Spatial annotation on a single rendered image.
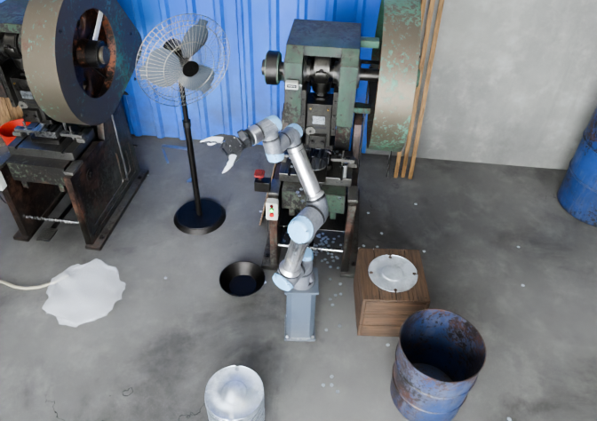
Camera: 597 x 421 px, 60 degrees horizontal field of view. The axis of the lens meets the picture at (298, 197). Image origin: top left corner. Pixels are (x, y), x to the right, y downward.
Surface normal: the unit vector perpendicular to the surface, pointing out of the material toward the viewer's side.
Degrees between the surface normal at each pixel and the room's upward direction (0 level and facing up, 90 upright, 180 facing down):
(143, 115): 90
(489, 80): 90
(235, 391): 0
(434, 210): 0
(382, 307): 90
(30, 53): 67
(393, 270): 0
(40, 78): 82
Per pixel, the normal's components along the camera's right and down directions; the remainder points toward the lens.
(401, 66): -0.08, 0.10
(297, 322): 0.00, 0.65
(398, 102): -0.11, 0.49
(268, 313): 0.02, -0.76
